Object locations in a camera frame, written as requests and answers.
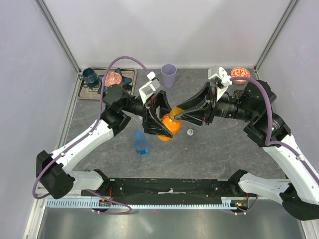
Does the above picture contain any red white floral bowl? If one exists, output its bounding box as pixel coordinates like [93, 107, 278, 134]
[231, 67, 251, 84]

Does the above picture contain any slotted cable duct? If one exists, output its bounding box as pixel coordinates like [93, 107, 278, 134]
[45, 198, 237, 210]

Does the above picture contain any lavender plastic cup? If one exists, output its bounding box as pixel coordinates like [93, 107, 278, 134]
[161, 64, 177, 88]

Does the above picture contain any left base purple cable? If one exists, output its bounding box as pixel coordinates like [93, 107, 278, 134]
[84, 189, 133, 216]

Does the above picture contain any white green bottle cap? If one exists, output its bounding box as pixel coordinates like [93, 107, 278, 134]
[187, 129, 194, 136]

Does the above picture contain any orange juice bottle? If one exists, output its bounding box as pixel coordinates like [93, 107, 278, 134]
[161, 107, 183, 136]

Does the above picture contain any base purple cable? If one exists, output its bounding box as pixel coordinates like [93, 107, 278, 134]
[84, 189, 133, 216]
[224, 194, 261, 216]

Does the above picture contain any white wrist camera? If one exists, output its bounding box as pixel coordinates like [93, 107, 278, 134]
[208, 66, 232, 101]
[139, 78, 160, 104]

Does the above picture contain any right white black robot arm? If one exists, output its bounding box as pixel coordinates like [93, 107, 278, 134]
[177, 78, 319, 221]

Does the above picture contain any blue star-shaped dish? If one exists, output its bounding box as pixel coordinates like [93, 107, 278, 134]
[103, 68, 133, 93]

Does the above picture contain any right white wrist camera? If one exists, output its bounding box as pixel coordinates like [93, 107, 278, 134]
[208, 66, 232, 101]

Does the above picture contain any metal tray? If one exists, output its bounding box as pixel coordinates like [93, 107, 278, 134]
[77, 68, 137, 100]

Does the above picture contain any blue water bottle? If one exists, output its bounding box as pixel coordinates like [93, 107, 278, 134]
[134, 130, 149, 155]

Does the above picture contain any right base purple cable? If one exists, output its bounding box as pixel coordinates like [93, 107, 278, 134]
[224, 194, 261, 216]

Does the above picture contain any red patterned bowl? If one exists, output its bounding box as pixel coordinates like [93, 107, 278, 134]
[104, 72, 122, 87]

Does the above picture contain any dark blue teacup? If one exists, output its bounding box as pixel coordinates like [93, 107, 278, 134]
[79, 68, 98, 84]

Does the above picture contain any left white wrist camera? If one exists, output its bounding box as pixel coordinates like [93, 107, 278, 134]
[139, 78, 160, 104]

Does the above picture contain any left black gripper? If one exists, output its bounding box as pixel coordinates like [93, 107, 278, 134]
[122, 90, 181, 138]

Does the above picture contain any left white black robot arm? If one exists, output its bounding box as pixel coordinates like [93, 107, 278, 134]
[36, 85, 172, 199]

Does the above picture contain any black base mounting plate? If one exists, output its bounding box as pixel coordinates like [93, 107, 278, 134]
[81, 177, 259, 205]

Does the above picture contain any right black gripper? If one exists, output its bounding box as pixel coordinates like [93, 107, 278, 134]
[174, 81, 255, 126]

